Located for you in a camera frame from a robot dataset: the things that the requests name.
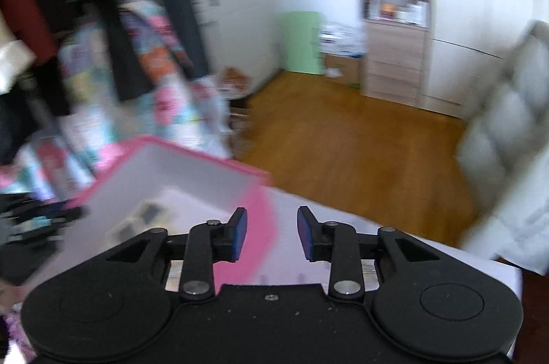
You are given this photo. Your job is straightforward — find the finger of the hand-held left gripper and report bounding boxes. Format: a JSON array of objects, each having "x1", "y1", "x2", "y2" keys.
[
  {"x1": 8, "y1": 203, "x2": 84, "y2": 228},
  {"x1": 5, "y1": 227, "x2": 66, "y2": 248}
]

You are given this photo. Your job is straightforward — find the brown cardboard box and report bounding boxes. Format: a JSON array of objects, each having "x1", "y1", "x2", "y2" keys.
[{"x1": 319, "y1": 53, "x2": 363, "y2": 87}]

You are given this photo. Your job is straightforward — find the light green bin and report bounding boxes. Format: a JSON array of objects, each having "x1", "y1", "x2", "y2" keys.
[{"x1": 281, "y1": 10, "x2": 324, "y2": 75}]

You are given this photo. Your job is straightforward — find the wooden shelf unit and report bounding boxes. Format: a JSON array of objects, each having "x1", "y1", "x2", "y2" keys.
[{"x1": 354, "y1": 0, "x2": 432, "y2": 108}]

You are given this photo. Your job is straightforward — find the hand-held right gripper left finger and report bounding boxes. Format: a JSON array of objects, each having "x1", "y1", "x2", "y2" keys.
[{"x1": 103, "y1": 207, "x2": 249, "y2": 302}]

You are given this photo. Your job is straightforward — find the white sofa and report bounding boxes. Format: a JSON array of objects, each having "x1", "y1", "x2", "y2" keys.
[{"x1": 455, "y1": 20, "x2": 549, "y2": 275}]

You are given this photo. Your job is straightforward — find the dark red garment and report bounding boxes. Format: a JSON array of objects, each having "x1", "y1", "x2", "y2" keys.
[{"x1": 0, "y1": 0, "x2": 58, "y2": 67}]

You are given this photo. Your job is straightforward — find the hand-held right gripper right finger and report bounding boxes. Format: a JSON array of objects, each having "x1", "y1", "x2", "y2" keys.
[{"x1": 297, "y1": 205, "x2": 443, "y2": 300}]

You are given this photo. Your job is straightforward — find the dark hanging clothes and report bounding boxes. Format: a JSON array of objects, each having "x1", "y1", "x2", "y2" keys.
[{"x1": 0, "y1": 0, "x2": 212, "y2": 176}]

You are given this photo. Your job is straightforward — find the white printed carton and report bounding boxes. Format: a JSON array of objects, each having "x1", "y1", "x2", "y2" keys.
[{"x1": 319, "y1": 21, "x2": 366, "y2": 58}]

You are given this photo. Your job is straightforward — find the pink storage box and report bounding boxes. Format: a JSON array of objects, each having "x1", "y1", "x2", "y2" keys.
[{"x1": 60, "y1": 134, "x2": 279, "y2": 283}]

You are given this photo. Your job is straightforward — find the plain white charger adapter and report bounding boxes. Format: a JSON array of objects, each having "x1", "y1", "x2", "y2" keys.
[{"x1": 105, "y1": 218, "x2": 140, "y2": 245}]

